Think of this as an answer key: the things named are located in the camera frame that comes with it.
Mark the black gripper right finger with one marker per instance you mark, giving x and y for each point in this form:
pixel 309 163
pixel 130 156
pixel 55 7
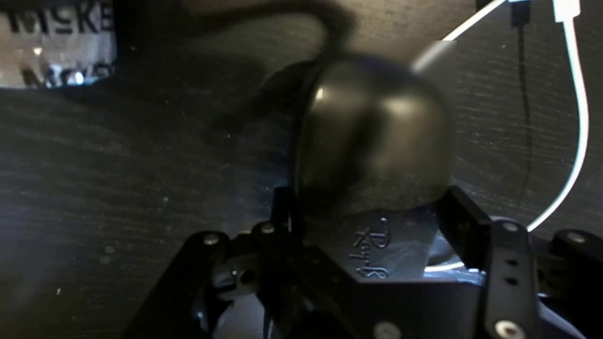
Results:
pixel 511 276

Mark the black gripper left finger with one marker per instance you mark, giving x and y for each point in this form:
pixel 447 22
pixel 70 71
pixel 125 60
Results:
pixel 189 284

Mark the white printed box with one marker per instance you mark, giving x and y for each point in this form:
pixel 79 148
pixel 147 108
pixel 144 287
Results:
pixel 57 58

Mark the white charger brick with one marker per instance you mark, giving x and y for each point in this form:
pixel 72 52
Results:
pixel 566 9

